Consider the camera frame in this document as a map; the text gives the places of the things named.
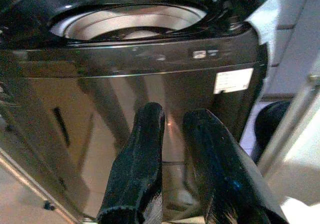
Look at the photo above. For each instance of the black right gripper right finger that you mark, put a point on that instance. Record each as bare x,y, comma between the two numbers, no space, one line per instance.
220,164

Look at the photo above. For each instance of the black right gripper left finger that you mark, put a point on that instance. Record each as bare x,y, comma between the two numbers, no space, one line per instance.
135,164

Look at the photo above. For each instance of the black top-load washing machine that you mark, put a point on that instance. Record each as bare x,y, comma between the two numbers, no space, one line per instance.
100,83

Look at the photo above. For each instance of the black round bin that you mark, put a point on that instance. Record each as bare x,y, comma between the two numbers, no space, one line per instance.
268,123

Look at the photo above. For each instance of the white label sticker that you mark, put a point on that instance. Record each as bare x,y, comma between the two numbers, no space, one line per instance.
233,80

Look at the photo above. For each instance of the silver washer drum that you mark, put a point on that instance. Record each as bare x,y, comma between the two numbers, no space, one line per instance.
130,23

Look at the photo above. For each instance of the white cloth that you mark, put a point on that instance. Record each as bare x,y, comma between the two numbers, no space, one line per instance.
265,13

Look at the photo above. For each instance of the metal frame bar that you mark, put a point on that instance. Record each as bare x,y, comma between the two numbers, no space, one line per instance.
287,128

